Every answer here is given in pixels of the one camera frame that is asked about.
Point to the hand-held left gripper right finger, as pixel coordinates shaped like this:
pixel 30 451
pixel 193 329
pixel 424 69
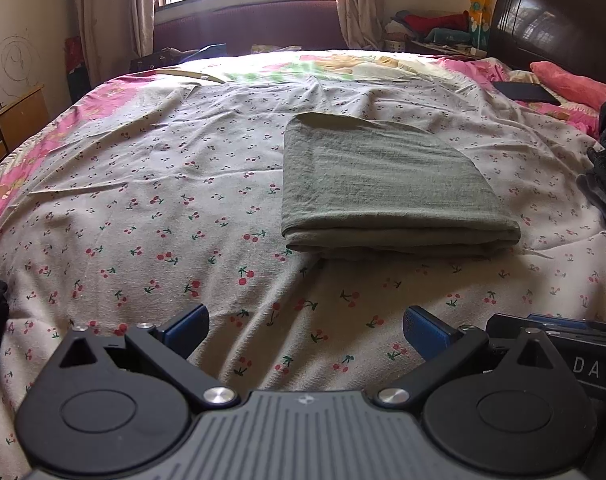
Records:
pixel 423 332

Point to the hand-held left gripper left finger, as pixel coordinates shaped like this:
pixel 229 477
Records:
pixel 185 332

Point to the green cloth sheet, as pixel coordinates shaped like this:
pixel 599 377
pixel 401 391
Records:
pixel 383 185

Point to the cherry print bed sheet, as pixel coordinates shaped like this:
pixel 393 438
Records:
pixel 158 210

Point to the pink floral bed cover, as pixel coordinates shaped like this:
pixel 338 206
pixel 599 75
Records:
pixel 3 200

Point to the black tablet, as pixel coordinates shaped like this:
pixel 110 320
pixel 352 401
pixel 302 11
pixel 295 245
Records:
pixel 525 92

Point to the wooden side cabinet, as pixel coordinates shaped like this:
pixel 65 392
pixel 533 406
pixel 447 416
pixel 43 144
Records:
pixel 18 115

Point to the pink pillow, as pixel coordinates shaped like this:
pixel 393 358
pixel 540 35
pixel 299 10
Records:
pixel 573 82

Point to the red bag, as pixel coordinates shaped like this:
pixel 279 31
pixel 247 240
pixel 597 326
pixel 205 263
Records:
pixel 78 70

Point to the blue bag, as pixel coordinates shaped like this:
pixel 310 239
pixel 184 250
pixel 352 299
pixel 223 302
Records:
pixel 214 50

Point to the white basket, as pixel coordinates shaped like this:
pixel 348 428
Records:
pixel 395 45

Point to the teal cloth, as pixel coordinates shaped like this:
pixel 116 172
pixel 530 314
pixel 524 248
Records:
pixel 448 36

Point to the red cloth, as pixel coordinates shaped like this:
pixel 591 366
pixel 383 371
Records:
pixel 433 21

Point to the maroon window bench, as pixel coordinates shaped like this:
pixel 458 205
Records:
pixel 263 25

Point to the yellow packet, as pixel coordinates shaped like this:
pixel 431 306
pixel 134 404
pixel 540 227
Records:
pixel 478 15

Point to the beige curtain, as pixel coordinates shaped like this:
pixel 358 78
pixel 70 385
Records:
pixel 113 10
pixel 355 0

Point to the dark wooden headboard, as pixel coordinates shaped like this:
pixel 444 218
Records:
pixel 558 25

